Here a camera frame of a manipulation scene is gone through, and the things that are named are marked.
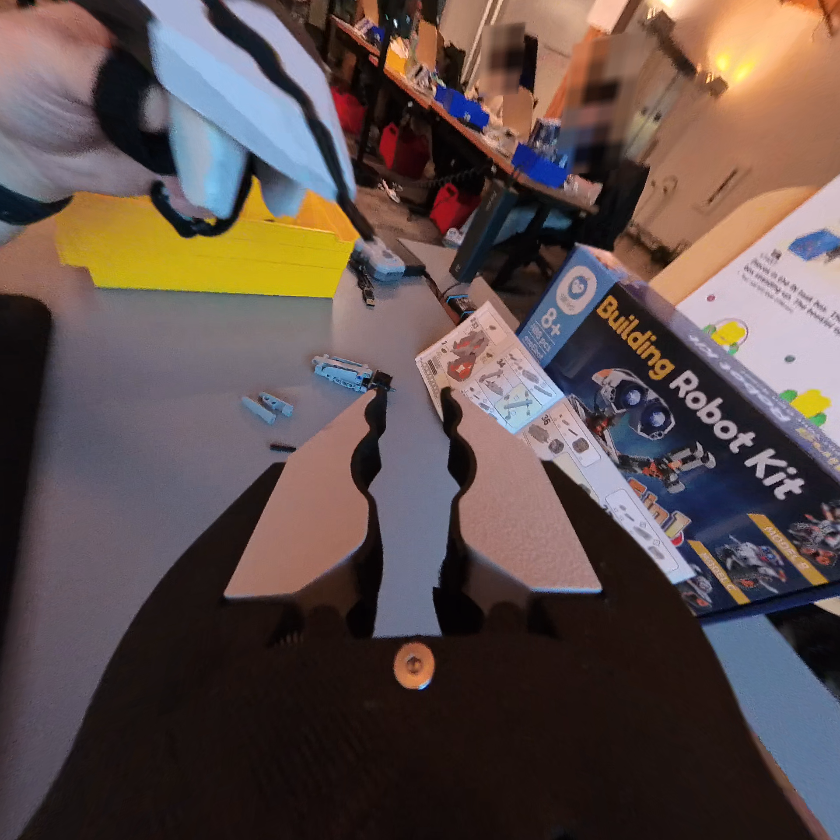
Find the small black blue device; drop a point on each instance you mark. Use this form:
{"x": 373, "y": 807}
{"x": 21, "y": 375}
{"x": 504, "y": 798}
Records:
{"x": 459, "y": 306}

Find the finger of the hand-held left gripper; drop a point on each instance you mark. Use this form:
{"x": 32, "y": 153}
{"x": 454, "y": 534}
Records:
{"x": 249, "y": 79}

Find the red canister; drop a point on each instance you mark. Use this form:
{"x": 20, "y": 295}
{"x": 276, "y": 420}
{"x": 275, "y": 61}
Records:
{"x": 454, "y": 208}
{"x": 348, "y": 108}
{"x": 403, "y": 151}

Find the white printed sheet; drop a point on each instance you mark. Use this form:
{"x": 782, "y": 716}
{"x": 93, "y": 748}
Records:
{"x": 754, "y": 315}

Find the long wooden workbench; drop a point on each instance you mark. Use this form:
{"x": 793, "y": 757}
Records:
{"x": 472, "y": 141}

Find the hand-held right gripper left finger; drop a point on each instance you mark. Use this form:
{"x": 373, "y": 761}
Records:
{"x": 308, "y": 518}

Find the grey electronic block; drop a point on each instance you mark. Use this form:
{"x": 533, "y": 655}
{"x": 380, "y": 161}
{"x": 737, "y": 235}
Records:
{"x": 384, "y": 262}

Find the blue parts bin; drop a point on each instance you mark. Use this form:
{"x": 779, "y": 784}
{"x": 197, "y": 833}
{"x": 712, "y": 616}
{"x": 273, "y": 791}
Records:
{"x": 539, "y": 165}
{"x": 463, "y": 108}

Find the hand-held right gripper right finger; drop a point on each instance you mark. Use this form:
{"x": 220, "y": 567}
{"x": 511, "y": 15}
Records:
{"x": 518, "y": 518}

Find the dark blue upright panel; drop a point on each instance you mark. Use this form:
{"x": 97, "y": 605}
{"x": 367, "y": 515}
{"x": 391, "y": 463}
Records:
{"x": 482, "y": 233}

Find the grey building assembly black wheel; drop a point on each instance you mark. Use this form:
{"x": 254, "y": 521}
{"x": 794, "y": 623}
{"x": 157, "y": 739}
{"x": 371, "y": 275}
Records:
{"x": 344, "y": 373}

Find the building instruction booklet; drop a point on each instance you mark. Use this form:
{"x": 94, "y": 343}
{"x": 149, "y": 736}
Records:
{"x": 485, "y": 367}

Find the blue robot kit box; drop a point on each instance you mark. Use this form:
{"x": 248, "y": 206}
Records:
{"x": 689, "y": 407}

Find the person's left hand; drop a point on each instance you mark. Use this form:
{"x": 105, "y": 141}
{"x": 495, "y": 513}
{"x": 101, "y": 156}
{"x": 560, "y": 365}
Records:
{"x": 46, "y": 98}

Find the yellow plastic bin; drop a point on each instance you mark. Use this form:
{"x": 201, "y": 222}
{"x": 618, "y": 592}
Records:
{"x": 197, "y": 262}

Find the small grey building piece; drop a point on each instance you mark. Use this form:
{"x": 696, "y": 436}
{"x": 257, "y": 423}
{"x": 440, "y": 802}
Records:
{"x": 257, "y": 410}

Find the grey desk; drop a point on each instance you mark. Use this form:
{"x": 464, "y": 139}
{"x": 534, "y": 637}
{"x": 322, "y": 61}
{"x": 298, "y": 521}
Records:
{"x": 164, "y": 367}

